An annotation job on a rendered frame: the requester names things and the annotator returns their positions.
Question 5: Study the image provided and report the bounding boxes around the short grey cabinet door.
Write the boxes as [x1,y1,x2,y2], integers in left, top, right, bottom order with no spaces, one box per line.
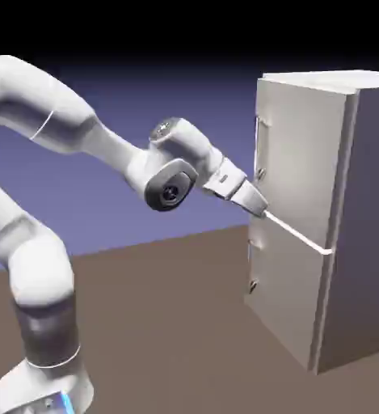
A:
[242,215,335,374]

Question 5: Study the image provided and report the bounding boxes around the grey metal door handle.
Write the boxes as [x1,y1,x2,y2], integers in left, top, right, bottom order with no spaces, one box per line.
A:
[254,114,272,181]
[246,238,262,294]

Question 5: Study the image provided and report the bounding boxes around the grey cabinet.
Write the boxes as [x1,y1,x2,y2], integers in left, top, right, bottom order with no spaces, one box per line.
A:
[242,69,379,377]

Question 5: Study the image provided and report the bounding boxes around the tall grey cabinet door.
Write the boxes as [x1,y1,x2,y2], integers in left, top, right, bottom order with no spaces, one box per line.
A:
[249,78,360,254]

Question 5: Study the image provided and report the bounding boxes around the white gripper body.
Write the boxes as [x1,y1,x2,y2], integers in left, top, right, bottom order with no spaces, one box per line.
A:
[232,179,270,218]

